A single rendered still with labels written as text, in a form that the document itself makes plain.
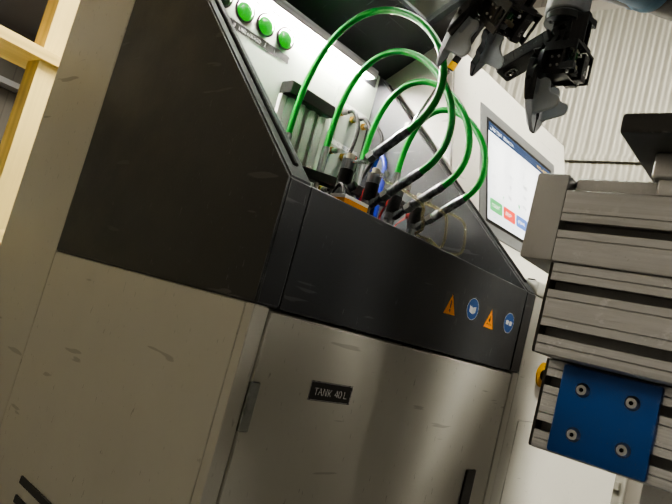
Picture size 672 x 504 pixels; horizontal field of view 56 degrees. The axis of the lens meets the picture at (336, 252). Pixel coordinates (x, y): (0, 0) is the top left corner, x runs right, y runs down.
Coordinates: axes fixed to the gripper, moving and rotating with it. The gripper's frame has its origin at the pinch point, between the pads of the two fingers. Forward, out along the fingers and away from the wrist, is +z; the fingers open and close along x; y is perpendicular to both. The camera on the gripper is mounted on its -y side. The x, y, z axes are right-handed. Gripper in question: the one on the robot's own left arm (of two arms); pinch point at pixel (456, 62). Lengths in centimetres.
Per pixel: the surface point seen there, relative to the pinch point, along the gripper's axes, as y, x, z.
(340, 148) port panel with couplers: -32, 13, 42
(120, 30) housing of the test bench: -37, -44, 28
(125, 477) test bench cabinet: 42, -50, 49
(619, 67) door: -107, 190, 21
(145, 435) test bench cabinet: 40, -49, 44
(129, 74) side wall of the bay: -23, -44, 29
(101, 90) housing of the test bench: -29, -47, 36
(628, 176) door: -61, 182, 49
